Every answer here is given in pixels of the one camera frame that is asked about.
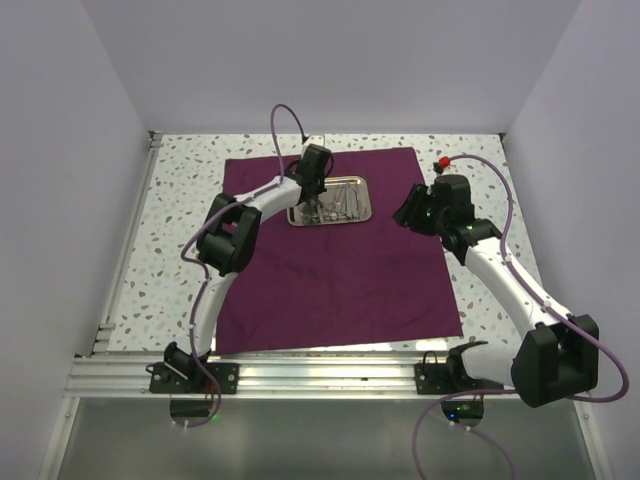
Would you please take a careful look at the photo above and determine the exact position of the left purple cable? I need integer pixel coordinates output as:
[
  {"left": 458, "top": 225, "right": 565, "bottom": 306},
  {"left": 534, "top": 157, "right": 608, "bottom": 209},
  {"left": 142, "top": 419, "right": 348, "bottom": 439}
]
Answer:
[{"left": 179, "top": 103, "right": 309, "bottom": 429}]

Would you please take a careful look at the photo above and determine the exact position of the purple cable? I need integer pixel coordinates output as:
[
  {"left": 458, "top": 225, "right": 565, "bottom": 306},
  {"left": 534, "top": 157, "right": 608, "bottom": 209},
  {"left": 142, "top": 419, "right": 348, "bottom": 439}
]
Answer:
[
  {"left": 412, "top": 152, "right": 630, "bottom": 480},
  {"left": 179, "top": 103, "right": 309, "bottom": 429}
]

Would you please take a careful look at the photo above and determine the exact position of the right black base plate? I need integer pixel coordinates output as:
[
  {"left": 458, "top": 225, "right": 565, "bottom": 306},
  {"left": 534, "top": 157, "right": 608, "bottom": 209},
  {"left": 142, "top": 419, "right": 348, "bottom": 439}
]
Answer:
[{"left": 414, "top": 350, "right": 504, "bottom": 395}]

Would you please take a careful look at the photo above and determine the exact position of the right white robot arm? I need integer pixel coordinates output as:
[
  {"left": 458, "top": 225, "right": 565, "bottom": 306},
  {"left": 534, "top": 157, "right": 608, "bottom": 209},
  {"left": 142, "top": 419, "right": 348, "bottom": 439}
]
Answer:
[{"left": 393, "top": 174, "right": 599, "bottom": 407}]

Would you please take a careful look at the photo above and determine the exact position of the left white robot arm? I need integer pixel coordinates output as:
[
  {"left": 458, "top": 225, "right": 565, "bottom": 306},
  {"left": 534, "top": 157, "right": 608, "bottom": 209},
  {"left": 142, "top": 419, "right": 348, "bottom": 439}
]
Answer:
[{"left": 164, "top": 143, "right": 334, "bottom": 393}]

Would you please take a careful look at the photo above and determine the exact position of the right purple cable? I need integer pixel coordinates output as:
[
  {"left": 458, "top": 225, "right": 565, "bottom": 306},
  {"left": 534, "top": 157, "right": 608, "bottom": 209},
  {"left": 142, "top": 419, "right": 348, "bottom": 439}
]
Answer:
[{"left": 412, "top": 152, "right": 630, "bottom": 480}]

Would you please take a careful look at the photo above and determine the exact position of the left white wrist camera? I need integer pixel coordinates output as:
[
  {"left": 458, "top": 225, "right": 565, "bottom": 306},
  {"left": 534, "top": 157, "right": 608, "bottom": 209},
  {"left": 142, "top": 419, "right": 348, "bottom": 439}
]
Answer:
[{"left": 303, "top": 135, "right": 326, "bottom": 147}]

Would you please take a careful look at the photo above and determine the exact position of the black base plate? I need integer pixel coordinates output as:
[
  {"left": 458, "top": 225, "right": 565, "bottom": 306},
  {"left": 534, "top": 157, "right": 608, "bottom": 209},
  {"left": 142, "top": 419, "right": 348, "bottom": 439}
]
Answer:
[
  {"left": 414, "top": 350, "right": 504, "bottom": 395},
  {"left": 145, "top": 362, "right": 240, "bottom": 395}
]

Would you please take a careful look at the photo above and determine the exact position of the left aluminium side rail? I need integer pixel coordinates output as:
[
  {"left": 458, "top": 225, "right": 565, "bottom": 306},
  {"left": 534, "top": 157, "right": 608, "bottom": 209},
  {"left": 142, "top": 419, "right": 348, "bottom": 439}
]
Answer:
[{"left": 89, "top": 131, "right": 164, "bottom": 356}]

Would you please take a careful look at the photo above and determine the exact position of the purple surgical drape cloth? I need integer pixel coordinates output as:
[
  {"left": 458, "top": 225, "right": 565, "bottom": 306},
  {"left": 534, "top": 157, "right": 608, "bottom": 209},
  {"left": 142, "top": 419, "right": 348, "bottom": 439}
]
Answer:
[{"left": 216, "top": 147, "right": 462, "bottom": 355}]

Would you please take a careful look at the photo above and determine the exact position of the steel instrument tray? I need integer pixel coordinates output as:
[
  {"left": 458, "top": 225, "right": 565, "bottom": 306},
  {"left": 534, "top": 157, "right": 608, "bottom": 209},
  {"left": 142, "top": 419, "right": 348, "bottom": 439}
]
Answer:
[{"left": 286, "top": 175, "right": 372, "bottom": 227}]

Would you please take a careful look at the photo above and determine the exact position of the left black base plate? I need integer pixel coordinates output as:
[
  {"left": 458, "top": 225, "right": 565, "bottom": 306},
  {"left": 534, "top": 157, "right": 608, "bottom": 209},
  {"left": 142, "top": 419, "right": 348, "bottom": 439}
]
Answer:
[{"left": 145, "top": 362, "right": 240, "bottom": 395}]

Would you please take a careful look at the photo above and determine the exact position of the aluminium mounting rail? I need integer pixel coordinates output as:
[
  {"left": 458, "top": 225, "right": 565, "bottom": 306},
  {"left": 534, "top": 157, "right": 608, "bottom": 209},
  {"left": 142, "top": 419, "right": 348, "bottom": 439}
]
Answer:
[{"left": 64, "top": 352, "right": 421, "bottom": 400}]

